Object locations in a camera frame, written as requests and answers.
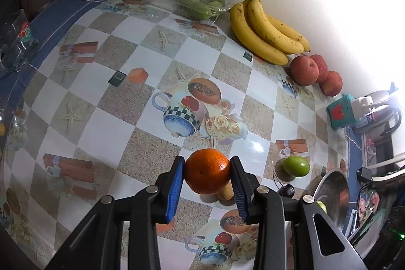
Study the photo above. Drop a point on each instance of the black power adapter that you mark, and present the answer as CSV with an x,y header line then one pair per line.
x,y
364,175

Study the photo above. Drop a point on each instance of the teal box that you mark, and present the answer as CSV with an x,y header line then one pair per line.
x,y
340,112

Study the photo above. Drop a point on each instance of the stainless steel kettle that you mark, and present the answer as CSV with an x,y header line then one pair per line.
x,y
387,116

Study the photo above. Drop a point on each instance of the red apple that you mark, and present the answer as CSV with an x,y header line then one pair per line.
x,y
323,70
332,85
304,70

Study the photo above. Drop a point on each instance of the yellow banana bunch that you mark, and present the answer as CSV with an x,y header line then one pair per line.
x,y
264,35

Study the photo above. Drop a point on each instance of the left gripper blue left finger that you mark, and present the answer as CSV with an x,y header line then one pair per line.
x,y
169,187

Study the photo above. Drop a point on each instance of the red apple right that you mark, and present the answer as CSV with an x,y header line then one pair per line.
x,y
332,85

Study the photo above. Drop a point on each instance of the white power strip lamp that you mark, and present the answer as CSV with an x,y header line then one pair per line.
x,y
361,106

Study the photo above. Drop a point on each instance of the red apple left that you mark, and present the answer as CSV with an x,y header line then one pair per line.
x,y
304,70

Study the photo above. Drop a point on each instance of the large pale green mango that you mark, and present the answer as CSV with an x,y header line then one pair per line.
x,y
322,206

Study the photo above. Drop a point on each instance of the small green mango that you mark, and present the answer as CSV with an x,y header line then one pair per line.
x,y
296,166

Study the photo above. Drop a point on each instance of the red apple middle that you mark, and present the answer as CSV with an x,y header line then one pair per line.
x,y
323,70

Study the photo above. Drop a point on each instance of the smooth orange tangerine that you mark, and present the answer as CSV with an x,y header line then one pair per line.
x,y
207,171

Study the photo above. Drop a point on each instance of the stainless steel bowl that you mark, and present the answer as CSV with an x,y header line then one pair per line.
x,y
333,190

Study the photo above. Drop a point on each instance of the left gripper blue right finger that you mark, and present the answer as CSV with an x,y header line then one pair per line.
x,y
244,185

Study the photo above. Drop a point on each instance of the checkered plastic tablecloth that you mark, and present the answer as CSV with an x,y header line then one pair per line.
x,y
127,89

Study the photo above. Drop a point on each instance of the clear plastic container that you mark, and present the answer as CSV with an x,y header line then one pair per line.
x,y
18,44

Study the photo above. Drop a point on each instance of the blue striped cloth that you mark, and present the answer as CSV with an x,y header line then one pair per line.
x,y
48,27

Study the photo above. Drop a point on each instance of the brown round fruit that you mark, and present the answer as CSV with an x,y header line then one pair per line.
x,y
226,193

